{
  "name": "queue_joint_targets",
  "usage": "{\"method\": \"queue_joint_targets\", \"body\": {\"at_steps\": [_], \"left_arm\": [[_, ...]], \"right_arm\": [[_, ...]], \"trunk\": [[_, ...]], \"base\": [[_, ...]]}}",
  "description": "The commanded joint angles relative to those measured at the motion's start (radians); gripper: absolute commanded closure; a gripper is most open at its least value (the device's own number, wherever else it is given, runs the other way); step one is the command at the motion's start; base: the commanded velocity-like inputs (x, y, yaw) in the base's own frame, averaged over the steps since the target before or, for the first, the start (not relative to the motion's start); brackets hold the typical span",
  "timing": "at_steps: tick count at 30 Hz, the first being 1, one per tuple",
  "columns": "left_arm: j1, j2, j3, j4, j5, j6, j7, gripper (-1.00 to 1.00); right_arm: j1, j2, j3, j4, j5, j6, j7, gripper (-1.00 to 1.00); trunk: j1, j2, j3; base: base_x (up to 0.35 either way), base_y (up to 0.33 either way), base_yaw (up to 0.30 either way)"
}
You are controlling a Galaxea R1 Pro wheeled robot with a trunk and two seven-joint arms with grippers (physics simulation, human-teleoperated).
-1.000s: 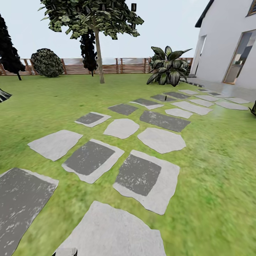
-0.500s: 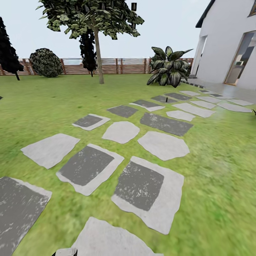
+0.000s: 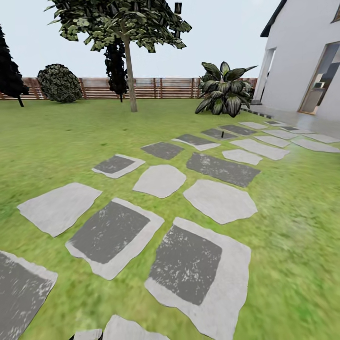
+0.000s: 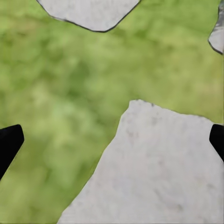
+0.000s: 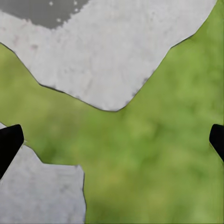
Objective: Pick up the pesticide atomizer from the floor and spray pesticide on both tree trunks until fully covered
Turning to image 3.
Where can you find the fixed window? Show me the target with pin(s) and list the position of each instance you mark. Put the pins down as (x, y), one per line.
(325, 72)

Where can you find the tree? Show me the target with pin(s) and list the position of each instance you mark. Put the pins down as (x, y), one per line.
(11, 80)
(115, 53)
(148, 21)

